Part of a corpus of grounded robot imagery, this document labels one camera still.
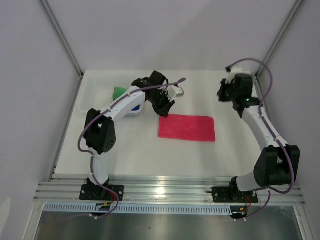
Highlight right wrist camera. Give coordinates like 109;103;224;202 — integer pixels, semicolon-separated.
225;65;252;84

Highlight aluminium front rail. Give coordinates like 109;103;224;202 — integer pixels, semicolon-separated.
33;176;306;207

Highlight white plastic basket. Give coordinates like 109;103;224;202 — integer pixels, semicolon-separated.
77;75;139;115

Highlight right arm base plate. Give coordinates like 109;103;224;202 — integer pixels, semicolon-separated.
207;186;258;204

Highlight aluminium frame post right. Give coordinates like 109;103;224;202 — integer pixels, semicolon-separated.
262;0;307;65

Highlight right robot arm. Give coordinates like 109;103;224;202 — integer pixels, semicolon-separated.
217;72;301;202

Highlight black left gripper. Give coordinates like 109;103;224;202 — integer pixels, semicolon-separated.
148;91;176;119

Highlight slotted cable duct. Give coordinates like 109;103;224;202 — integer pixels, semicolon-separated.
43;202;232;216

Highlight aluminium frame post left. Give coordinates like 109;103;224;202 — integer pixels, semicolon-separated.
38;0;84;78

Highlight aluminium frame post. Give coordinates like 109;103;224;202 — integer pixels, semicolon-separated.
262;0;307;65
38;0;84;78

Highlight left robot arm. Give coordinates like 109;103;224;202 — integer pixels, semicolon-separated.
77;71;185;200

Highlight aluminium frame rail right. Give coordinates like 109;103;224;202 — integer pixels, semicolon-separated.
253;76;292;186

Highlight pink towel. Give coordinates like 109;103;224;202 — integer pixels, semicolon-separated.
157;114;216;143

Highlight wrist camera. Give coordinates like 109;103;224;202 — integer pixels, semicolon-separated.
167;85;185;102
225;65;252;84

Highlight blue towel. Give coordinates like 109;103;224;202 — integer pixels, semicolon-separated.
132;105;140;112

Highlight green towel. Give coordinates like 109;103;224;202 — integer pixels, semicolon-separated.
112;86;128;101

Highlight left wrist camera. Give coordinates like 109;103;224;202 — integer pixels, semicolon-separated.
167;85;185;102

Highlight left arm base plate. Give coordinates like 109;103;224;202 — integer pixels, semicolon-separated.
79;184;125;202

